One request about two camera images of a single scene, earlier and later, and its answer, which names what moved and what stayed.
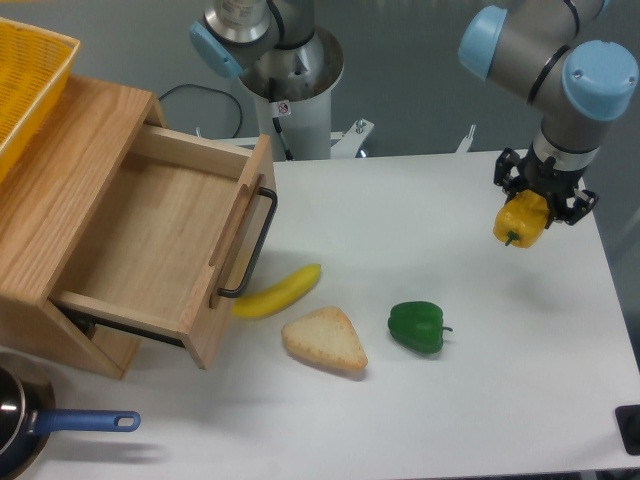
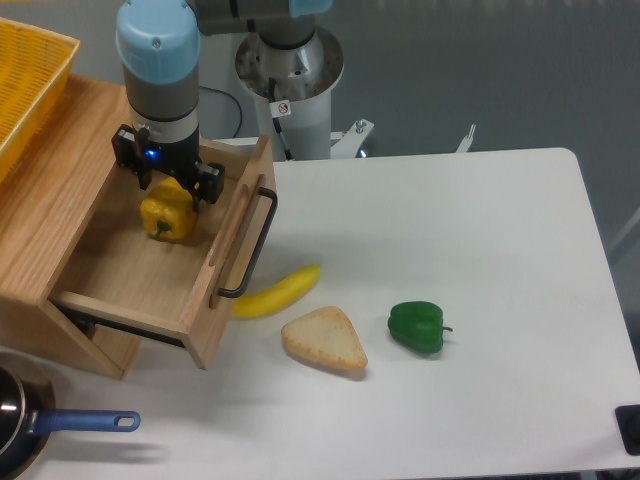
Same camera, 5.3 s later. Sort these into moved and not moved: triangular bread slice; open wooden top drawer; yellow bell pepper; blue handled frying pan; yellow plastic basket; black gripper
Moved: black gripper; yellow bell pepper
Not moved: blue handled frying pan; open wooden top drawer; yellow plastic basket; triangular bread slice
